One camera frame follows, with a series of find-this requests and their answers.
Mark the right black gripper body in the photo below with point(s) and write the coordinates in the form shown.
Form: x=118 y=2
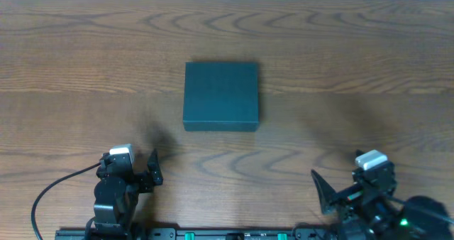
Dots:
x=345 y=196

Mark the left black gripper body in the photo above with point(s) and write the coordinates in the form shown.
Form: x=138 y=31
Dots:
x=142 y=180

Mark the black cardboard box with lid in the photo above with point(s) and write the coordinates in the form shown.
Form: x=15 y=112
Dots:
x=221 y=96

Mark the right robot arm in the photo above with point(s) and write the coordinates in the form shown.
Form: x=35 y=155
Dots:
x=419 y=217

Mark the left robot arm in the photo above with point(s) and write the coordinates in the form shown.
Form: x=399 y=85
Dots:
x=117 y=193

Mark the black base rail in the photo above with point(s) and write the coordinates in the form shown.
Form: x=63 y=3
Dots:
x=199 y=234

